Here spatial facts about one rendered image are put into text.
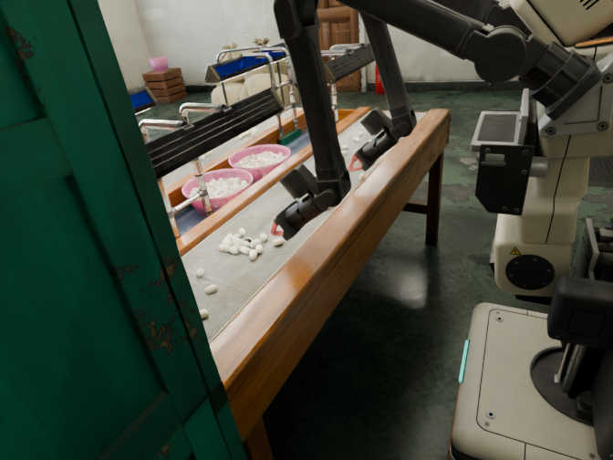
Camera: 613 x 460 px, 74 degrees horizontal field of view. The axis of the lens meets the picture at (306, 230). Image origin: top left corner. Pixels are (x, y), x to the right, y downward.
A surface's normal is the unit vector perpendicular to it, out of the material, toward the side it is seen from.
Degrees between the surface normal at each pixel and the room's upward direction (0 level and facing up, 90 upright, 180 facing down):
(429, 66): 88
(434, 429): 0
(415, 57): 90
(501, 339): 0
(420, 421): 0
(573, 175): 90
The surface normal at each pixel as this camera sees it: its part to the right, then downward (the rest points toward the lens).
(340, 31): -0.42, 0.51
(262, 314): -0.11, -0.85
